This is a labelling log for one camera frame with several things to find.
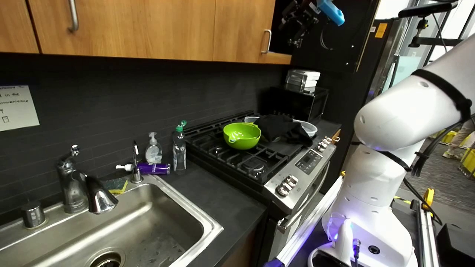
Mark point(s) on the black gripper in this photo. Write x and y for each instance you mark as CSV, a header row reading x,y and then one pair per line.
x,y
304,15

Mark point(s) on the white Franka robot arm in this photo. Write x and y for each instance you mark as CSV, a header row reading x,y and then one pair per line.
x,y
386,197

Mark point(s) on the wide wooden cabinet door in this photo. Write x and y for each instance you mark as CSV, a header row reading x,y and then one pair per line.
x,y
138,27

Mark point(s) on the blue cloth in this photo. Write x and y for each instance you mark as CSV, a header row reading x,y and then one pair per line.
x,y
332,12

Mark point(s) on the clear plastic container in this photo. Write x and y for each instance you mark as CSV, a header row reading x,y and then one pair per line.
x,y
303,82

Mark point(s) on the black ribbed crate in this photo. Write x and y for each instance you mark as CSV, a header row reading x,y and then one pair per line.
x,y
286,104

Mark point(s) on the tall black panel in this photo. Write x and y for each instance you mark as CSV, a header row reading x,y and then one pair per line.
x,y
350,89

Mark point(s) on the yellow sticker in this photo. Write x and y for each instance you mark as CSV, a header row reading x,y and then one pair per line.
x,y
381,30

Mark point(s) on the black cloth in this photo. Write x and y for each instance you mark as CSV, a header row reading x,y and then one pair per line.
x,y
279,127

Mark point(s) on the white bowl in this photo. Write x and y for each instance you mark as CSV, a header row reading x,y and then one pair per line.
x,y
309,129

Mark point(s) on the lime green bowl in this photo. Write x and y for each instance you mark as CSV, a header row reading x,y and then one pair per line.
x,y
240,135

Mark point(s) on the green capped dish soap bottle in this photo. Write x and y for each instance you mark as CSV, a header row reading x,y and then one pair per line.
x,y
180,150

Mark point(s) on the clear hand soap bottle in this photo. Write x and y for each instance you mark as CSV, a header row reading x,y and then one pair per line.
x,y
153,151

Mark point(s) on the chrome sink soap pump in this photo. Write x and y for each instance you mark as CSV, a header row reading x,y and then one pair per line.
x,y
137,163

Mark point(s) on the yellow floor object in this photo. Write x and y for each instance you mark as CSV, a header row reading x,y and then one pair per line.
x,y
468,160

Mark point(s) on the yellow green sponge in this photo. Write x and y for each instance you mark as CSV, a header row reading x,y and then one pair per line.
x,y
119,187

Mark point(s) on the stainless steel sink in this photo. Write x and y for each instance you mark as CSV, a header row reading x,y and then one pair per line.
x,y
148,231

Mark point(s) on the chrome kitchen faucet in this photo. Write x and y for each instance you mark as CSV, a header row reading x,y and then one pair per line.
x,y
74,187

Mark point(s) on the small chrome sink cap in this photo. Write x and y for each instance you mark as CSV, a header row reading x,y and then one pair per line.
x,y
34,215

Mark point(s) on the black camera stand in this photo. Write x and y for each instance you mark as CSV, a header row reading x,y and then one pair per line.
x,y
432,40

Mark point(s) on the metal rail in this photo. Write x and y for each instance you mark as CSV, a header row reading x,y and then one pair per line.
x,y
426,237

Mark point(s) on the white paper wall sign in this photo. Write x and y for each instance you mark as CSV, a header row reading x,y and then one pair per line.
x,y
16,107

